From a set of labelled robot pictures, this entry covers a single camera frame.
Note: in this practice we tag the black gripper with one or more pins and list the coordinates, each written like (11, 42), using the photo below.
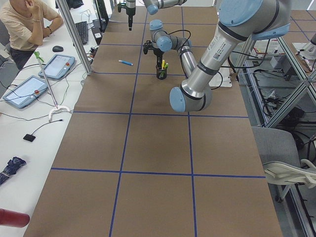
(157, 53)
(130, 12)

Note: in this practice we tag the blue highlighter pen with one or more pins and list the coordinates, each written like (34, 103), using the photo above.
(126, 62)

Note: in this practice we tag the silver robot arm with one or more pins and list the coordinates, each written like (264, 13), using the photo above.
(152, 6)
(238, 21)

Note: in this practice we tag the black mesh pen holder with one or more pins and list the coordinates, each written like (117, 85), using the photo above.
(161, 74)

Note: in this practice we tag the black keyboard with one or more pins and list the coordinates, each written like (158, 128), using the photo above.
(82, 30)

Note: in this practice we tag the black computer mouse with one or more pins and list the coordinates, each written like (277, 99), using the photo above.
(57, 48)

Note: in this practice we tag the far teach pendant tablet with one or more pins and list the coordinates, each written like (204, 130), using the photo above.
(58, 66)

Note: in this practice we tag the teach pendant tablet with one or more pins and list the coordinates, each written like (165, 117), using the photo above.
(58, 66)
(25, 93)

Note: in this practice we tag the grabber stick tool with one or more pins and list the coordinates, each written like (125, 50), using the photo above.
(57, 107)

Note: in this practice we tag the seated person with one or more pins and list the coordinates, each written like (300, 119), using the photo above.
(28, 22)

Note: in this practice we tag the near teach pendant tablet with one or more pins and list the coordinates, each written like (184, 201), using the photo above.
(25, 93)

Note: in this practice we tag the grey office chair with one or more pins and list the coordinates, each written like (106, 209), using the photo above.
(280, 160)

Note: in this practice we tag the small black pad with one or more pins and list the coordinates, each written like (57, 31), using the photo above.
(29, 137)

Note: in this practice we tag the folded blue umbrella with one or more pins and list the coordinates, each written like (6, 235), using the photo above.
(12, 167)

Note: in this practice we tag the red cylinder bottle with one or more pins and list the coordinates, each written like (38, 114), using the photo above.
(13, 219)

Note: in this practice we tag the aluminium frame post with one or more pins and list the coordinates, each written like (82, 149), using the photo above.
(69, 22)

